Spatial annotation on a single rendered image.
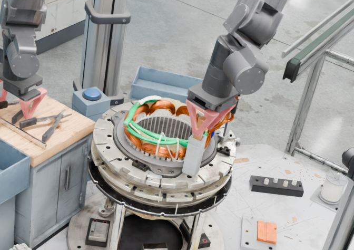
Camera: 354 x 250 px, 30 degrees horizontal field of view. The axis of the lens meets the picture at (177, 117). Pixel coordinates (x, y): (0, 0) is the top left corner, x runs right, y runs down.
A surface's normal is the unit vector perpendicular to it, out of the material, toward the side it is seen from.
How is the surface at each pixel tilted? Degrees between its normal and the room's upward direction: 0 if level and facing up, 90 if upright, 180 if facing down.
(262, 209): 0
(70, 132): 0
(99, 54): 90
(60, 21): 89
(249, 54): 62
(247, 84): 91
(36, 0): 116
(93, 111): 90
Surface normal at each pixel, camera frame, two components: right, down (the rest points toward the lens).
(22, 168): 0.81, 0.42
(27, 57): 0.34, 0.58
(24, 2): 0.21, 0.86
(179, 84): -0.14, 0.52
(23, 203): -0.55, 0.37
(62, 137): 0.16, -0.83
